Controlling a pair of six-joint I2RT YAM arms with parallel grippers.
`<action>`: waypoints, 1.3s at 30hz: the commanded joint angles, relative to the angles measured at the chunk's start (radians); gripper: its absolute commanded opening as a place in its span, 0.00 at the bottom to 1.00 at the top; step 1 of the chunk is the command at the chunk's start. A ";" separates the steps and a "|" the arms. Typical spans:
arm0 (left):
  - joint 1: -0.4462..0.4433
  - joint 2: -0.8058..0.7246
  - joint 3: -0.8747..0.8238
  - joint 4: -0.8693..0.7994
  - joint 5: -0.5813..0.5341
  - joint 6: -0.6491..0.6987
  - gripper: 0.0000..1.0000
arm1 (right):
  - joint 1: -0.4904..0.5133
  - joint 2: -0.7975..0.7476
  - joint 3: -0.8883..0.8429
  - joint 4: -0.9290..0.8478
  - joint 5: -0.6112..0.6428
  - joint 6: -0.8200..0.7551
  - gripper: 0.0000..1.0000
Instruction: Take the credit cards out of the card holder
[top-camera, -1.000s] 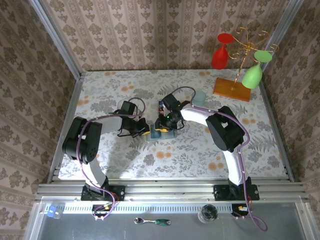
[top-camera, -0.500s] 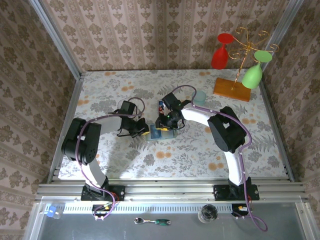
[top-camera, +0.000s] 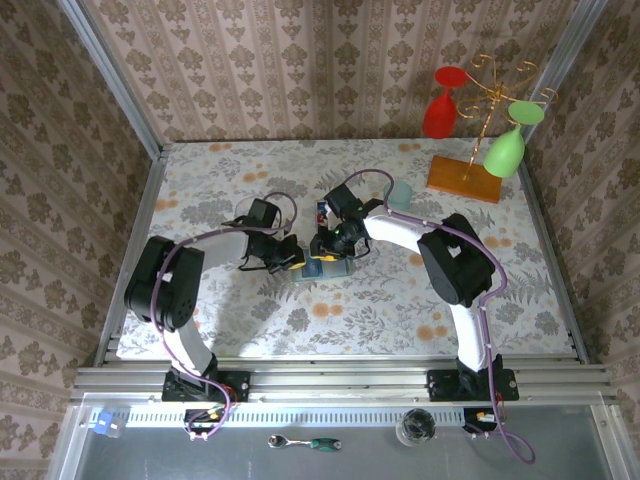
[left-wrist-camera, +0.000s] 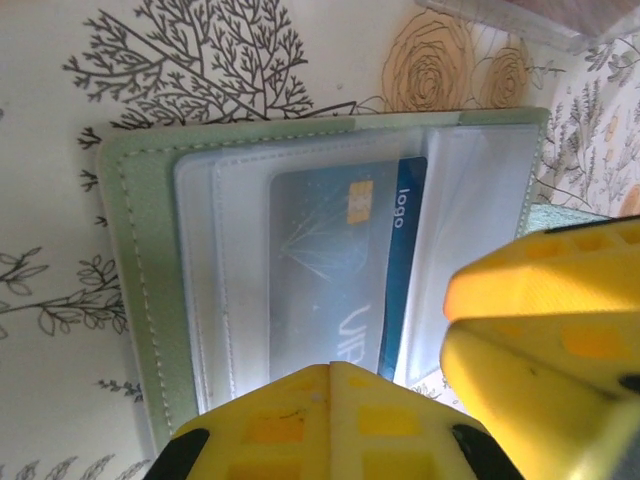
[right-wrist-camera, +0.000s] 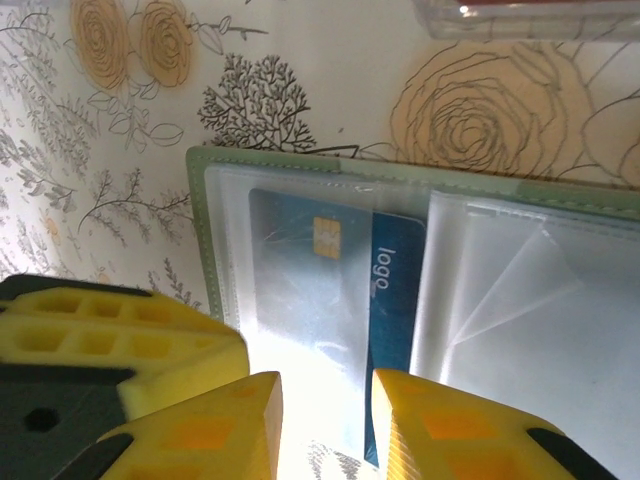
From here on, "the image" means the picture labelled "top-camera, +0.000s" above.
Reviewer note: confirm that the green leather card holder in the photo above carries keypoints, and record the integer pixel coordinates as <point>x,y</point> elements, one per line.
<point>345,272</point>

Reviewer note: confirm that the red credit card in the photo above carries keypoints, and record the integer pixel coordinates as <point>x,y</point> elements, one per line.
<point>320,219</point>

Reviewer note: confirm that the clear plastic tray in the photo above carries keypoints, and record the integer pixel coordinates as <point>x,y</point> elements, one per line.
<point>315,214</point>

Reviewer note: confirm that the blue credit card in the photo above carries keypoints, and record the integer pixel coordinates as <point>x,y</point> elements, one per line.
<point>321,206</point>
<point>311,271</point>

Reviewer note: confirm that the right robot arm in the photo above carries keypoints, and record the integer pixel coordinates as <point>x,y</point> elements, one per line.
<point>455,265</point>

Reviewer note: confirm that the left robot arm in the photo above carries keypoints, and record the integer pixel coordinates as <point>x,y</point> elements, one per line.
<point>160,285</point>

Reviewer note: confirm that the clear glass tumbler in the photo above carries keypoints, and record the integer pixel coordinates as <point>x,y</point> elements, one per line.
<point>243,209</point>

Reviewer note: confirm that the teal plastic cup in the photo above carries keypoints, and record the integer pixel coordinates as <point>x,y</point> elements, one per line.
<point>400,196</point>

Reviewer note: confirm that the floral patterned table cover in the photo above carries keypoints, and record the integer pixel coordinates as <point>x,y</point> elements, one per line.
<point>350,325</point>

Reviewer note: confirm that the gold rack with wooden base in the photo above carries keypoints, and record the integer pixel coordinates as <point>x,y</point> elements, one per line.
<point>460,180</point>

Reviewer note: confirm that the red plastic wine glass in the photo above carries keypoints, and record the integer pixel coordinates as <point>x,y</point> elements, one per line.
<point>440,117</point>

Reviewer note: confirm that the green plastic wine glass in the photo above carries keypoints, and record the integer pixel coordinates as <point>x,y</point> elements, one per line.
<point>505,152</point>

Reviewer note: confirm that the black power connector box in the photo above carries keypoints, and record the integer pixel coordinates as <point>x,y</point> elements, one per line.
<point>480,419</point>
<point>200,417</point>

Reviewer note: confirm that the clear glass jar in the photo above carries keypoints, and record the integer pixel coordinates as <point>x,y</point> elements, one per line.
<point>415,427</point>

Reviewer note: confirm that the grey metal shelf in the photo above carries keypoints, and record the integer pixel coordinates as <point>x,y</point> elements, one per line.
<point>350,465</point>

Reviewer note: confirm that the blue and white connector block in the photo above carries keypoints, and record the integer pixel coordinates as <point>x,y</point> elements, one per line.
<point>103,424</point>

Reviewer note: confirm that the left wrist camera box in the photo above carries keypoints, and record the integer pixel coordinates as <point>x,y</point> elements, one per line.
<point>263,212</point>

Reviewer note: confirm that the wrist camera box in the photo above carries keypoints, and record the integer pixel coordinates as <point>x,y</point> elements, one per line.
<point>344,200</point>
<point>263,212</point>

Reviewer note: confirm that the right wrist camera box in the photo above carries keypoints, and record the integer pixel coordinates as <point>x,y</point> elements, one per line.
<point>344,200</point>

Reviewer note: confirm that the aluminium frame rail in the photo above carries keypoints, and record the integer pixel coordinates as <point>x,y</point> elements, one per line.
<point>340,380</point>

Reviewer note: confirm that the aluminium table side rail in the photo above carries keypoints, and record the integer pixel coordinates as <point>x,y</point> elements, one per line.
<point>553,250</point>
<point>146,210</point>

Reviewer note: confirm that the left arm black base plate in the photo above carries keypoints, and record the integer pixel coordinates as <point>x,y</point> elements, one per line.
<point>235,385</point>

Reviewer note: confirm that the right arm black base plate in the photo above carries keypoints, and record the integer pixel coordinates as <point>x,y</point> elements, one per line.
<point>442,385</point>

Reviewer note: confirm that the aluminium frame post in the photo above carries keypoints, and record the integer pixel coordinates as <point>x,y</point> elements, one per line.
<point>115,85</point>
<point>570,55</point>

